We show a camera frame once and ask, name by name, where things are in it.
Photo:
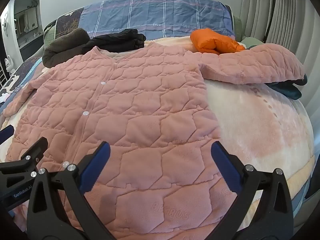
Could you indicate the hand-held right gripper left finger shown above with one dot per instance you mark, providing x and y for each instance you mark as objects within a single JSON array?
[{"x": 98, "y": 162}]

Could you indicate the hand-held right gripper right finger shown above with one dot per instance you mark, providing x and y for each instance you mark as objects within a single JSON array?
[{"x": 223, "y": 163}]

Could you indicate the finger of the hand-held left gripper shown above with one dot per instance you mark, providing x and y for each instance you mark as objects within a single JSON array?
[
  {"x": 30, "y": 156},
  {"x": 7, "y": 133}
]

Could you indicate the pink quilted jacket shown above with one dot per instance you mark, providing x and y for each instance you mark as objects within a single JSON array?
[{"x": 150, "y": 105}]

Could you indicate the pink and white fleece blanket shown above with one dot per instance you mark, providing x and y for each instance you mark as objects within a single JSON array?
[{"x": 262, "y": 130}]

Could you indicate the blue printed bedsheet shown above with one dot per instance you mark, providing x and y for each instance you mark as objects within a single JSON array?
[{"x": 22, "y": 72}]

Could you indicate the white cat figurine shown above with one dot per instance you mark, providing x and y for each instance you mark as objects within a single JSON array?
[{"x": 9, "y": 64}]

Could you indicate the dark teal garment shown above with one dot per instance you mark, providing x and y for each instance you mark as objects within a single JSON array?
[{"x": 290, "y": 88}]

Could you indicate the brown fleece garment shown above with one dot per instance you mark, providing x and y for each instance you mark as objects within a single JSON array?
[{"x": 65, "y": 46}]

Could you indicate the orange puffer jacket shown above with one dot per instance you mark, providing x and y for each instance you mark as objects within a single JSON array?
[{"x": 212, "y": 41}]

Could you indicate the black garment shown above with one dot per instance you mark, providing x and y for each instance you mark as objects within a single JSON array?
[{"x": 117, "y": 40}]

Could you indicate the pale green garment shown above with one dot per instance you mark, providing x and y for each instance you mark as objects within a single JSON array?
[{"x": 251, "y": 42}]

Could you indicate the dark branch-print pillow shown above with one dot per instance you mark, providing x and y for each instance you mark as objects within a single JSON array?
[{"x": 68, "y": 22}]

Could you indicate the grey curtain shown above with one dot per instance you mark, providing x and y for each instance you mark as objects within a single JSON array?
[{"x": 295, "y": 25}]

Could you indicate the blue plaid duvet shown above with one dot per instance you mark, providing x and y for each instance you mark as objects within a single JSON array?
[{"x": 155, "y": 15}]

